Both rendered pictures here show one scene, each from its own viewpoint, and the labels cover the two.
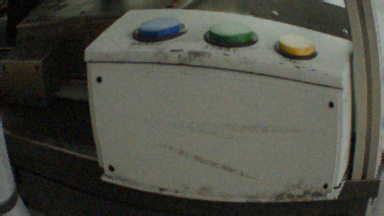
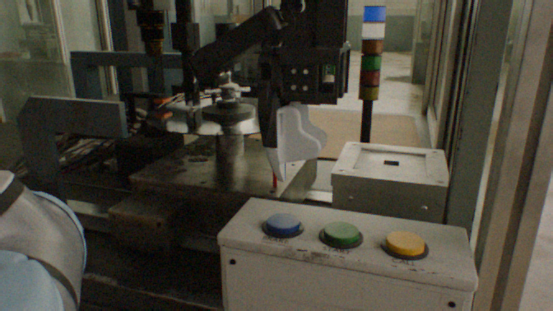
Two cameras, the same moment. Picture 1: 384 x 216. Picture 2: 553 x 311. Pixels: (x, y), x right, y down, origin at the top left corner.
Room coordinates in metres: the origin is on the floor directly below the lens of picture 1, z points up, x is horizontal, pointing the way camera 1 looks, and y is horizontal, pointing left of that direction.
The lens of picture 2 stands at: (0.50, 0.08, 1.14)
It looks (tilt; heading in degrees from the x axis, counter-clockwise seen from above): 19 degrees down; 354
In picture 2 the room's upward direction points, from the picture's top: straight up
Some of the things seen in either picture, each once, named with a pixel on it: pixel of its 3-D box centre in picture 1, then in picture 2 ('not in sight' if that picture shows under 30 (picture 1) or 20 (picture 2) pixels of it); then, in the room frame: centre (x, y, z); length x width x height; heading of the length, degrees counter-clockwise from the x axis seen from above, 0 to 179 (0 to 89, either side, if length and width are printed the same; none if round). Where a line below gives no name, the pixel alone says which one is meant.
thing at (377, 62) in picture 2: not in sight; (370, 62); (1.33, -0.22, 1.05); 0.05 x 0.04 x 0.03; 156
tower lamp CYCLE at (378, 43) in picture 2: not in sight; (372, 46); (1.33, -0.22, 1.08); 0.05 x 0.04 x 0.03; 156
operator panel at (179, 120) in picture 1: (245, 107); (340, 284); (0.90, -0.05, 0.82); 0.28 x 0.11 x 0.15; 66
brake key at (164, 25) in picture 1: (159, 32); (283, 227); (0.92, 0.02, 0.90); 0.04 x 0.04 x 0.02
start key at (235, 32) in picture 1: (232, 37); (341, 237); (0.89, -0.04, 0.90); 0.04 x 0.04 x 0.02
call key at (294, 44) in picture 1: (297, 49); (404, 247); (0.86, -0.10, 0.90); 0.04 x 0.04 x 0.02
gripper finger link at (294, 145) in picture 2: not in sight; (294, 147); (0.90, 0.01, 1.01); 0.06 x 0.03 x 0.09; 65
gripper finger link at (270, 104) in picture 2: not in sight; (272, 104); (0.90, 0.04, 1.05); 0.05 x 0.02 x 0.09; 155
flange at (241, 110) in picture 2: not in sight; (228, 106); (1.31, 0.09, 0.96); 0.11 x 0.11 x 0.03
